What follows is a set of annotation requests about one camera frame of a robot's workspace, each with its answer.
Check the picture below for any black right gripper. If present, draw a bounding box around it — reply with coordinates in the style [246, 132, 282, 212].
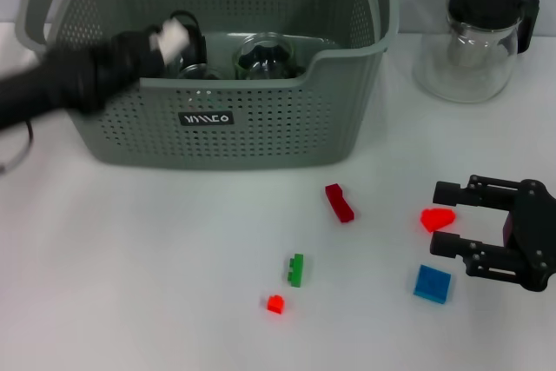
[429, 174, 556, 294]

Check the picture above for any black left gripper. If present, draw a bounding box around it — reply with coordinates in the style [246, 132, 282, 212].
[0, 24, 165, 129]

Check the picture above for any glass teacup black sleeve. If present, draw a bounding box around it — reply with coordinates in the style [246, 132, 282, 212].
[176, 62, 223, 81]
[233, 31, 306, 81]
[169, 10, 209, 72]

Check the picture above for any green toy brick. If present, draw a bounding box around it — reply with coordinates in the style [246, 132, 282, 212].
[285, 252, 305, 288]

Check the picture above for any small red toy block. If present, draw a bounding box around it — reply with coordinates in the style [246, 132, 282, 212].
[266, 295, 287, 315]

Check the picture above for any orange red pointed block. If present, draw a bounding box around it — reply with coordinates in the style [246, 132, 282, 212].
[420, 207, 457, 233]

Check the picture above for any blue square flat block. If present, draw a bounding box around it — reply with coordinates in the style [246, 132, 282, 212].
[413, 263, 452, 305]

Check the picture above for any dark red long block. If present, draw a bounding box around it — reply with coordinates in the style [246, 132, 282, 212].
[324, 182, 355, 223]

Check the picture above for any grey perforated storage bin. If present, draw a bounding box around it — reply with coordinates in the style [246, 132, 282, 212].
[14, 0, 400, 171]

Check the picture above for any glass pitcher black lid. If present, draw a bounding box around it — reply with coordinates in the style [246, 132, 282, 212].
[411, 0, 541, 105]

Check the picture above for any grey left gripper cable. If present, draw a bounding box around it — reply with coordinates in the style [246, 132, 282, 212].
[0, 120, 36, 176]

